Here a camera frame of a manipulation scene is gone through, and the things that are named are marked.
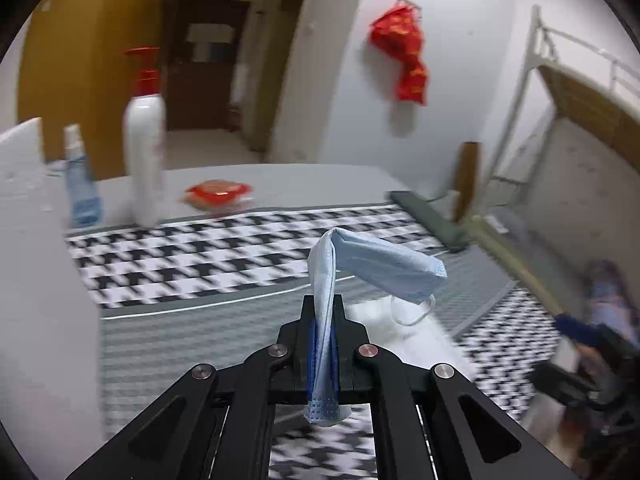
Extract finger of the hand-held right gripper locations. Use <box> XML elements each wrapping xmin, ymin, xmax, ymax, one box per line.
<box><xmin>554</xmin><ymin>311</ymin><xmax>608</xmax><ymax>349</ymax></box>

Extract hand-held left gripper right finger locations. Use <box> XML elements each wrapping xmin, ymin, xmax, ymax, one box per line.
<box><xmin>332</xmin><ymin>295</ymin><xmax>581</xmax><ymax>480</ymax></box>

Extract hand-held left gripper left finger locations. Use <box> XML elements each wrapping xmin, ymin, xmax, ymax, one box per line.
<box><xmin>65</xmin><ymin>295</ymin><xmax>321</xmax><ymax>480</ymax></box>

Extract blue face mask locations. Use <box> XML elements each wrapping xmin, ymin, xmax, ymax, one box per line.
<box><xmin>302</xmin><ymin>227</ymin><xmax>448</xmax><ymax>427</ymax></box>

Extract white foam box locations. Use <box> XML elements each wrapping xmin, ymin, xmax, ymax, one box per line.
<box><xmin>0</xmin><ymin>116</ymin><xmax>106</xmax><ymax>480</ymax></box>

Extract blue-purple cloth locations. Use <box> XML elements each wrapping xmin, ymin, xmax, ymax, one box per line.
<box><xmin>582</xmin><ymin>260</ymin><xmax>632</xmax><ymax>333</ymax></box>

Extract light wooden stick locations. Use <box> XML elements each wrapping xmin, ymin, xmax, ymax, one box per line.
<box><xmin>467</xmin><ymin>220</ymin><xmax>566</xmax><ymax>313</ymax></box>

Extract houndstooth table cloth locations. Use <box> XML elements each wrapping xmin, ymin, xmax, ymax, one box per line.
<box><xmin>65</xmin><ymin>204</ymin><xmax>561</xmax><ymax>480</ymax></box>

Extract grey-green long pad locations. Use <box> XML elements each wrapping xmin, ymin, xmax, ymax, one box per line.
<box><xmin>389</xmin><ymin>190</ymin><xmax>471</xmax><ymax>253</ymax></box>

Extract red snack packet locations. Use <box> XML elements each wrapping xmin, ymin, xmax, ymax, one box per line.
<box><xmin>181</xmin><ymin>179</ymin><xmax>253</xmax><ymax>213</ymax></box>

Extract wooden boards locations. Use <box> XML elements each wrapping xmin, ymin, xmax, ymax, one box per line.
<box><xmin>452</xmin><ymin>141</ymin><xmax>483</xmax><ymax>223</ymax></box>

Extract white metal bunk bed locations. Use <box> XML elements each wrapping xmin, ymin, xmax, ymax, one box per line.
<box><xmin>487</xmin><ymin>4</ymin><xmax>640</xmax><ymax>211</ymax></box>

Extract white pump bottle red cap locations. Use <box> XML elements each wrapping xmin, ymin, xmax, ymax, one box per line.
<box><xmin>122</xmin><ymin>47</ymin><xmax>167</xmax><ymax>227</ymax></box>

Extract small clear spray bottle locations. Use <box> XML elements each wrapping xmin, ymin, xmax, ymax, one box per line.
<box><xmin>62</xmin><ymin>124</ymin><xmax>103</xmax><ymax>228</ymax></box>

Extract dark brown entrance door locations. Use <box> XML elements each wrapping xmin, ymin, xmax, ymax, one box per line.
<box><xmin>167</xmin><ymin>0</ymin><xmax>251</xmax><ymax>132</ymax></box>

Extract brown side door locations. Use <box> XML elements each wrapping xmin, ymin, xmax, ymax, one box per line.
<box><xmin>245</xmin><ymin>0</ymin><xmax>312</xmax><ymax>155</ymax></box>

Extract blue and white paper notice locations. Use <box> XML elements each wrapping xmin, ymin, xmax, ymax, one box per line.
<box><xmin>192</xmin><ymin>42</ymin><xmax>233</xmax><ymax>63</ymax></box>

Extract red plastic bag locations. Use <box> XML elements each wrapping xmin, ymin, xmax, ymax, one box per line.
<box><xmin>369</xmin><ymin>2</ymin><xmax>430</xmax><ymax>106</ymax></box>

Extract wooden wardrobe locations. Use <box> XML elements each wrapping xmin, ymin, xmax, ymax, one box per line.
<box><xmin>17</xmin><ymin>0</ymin><xmax>176</xmax><ymax>171</ymax></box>

